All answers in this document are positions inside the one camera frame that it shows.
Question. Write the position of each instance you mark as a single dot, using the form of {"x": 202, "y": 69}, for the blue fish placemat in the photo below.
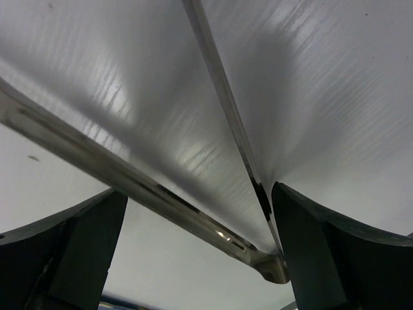
{"x": 114, "y": 302}

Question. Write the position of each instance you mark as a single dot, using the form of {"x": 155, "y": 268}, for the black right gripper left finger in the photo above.
{"x": 62, "y": 261}

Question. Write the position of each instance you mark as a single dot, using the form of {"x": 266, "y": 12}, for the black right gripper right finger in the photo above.
{"x": 336, "y": 262}

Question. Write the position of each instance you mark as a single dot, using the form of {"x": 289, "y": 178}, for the silver metal tongs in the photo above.
{"x": 26, "y": 117}

